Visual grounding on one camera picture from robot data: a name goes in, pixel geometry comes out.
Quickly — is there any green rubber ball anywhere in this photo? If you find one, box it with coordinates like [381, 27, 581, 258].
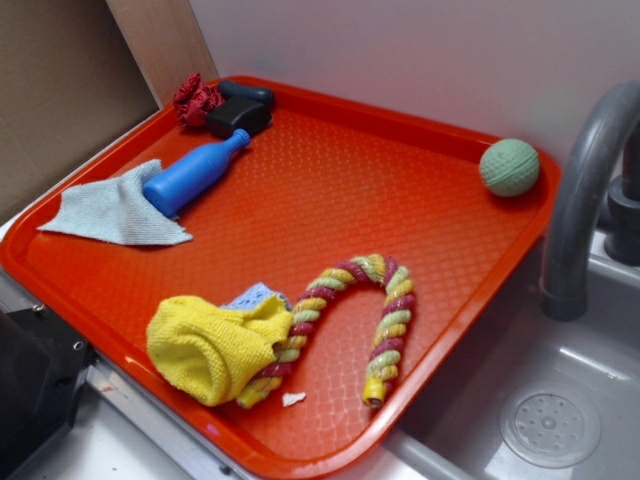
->
[479, 139, 540, 197]

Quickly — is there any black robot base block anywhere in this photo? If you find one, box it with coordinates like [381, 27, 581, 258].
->
[1, 309, 92, 479]

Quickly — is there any orange plastic tray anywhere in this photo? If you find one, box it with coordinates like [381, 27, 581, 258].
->
[1, 84, 561, 479]

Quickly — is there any blue sponge cloth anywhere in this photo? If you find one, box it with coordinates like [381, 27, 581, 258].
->
[222, 282, 291, 311]

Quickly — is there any blue plastic bottle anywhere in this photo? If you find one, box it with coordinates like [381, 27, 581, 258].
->
[142, 129, 251, 217]

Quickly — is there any black rubber block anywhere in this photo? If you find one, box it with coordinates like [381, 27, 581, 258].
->
[205, 96, 272, 138]

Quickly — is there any yellow knitted cloth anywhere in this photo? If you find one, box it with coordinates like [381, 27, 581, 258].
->
[146, 294, 293, 407]

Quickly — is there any small white paper scrap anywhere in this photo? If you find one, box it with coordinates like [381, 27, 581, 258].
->
[282, 392, 306, 408]

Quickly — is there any dark grey cylinder toy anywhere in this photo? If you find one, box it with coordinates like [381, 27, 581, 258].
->
[217, 80, 275, 107]

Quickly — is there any red crumpled cloth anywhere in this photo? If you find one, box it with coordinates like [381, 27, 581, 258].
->
[173, 73, 225, 128]

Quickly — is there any light blue cloth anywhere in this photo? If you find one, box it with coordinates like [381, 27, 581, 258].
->
[38, 159, 193, 246]

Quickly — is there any grey toy faucet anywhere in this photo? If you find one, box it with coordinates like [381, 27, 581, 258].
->
[540, 80, 639, 321]

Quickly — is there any grey toy sink basin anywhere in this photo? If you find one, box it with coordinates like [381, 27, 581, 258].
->
[385, 234, 639, 479]

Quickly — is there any sink drain cover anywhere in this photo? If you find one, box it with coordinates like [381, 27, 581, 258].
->
[499, 382, 601, 469]

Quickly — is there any brown cardboard panel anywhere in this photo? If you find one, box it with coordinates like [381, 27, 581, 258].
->
[1, 1, 218, 221]

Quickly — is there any multicolour twisted rope toy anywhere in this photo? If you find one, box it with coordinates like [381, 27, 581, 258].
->
[236, 254, 416, 409]

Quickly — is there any dark grey faucet handle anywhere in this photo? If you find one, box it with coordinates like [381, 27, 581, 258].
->
[604, 127, 639, 266]

